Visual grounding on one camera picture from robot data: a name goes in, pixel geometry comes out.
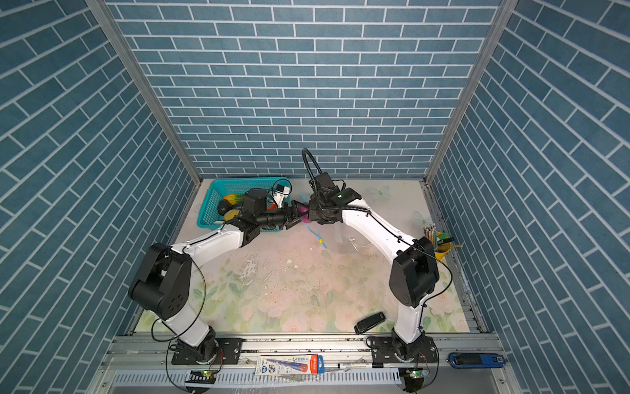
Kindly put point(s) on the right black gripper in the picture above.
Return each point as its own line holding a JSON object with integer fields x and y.
{"x": 312, "y": 211}

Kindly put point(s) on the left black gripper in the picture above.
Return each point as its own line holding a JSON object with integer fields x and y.
{"x": 294, "y": 217}

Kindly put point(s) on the teal plastic basket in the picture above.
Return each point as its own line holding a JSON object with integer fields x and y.
{"x": 224, "y": 195}

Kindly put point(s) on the clear zip top bag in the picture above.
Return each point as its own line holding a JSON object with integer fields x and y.
{"x": 357, "y": 234}

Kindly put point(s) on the purple toy onion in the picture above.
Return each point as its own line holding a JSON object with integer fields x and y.
{"x": 304, "y": 216}

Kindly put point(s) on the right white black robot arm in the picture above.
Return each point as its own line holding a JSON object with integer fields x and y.
{"x": 414, "y": 270}

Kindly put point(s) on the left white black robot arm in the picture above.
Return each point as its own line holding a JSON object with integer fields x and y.
{"x": 162, "y": 281}

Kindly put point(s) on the green yellow toy corn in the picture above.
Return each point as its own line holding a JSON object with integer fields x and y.
{"x": 234, "y": 199}

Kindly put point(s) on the yellow toy lemon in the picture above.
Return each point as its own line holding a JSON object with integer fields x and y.
{"x": 233, "y": 213}

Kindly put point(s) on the dark toy avocado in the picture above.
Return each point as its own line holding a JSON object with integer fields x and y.
{"x": 223, "y": 207}

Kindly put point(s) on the yellow pencil cup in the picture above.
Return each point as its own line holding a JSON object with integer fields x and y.
{"x": 443, "y": 243}

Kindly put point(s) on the black remote control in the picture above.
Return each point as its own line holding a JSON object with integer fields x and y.
{"x": 366, "y": 324}

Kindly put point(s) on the red white blue package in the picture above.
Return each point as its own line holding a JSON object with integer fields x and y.
{"x": 306, "y": 364}

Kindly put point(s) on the blue black handheld tool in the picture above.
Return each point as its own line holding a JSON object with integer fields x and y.
{"x": 463, "y": 360}

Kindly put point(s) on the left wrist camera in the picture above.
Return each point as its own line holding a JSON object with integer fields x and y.
{"x": 280, "y": 194}

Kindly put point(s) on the aluminium mounting rail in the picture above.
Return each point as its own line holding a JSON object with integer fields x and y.
{"x": 140, "y": 362}

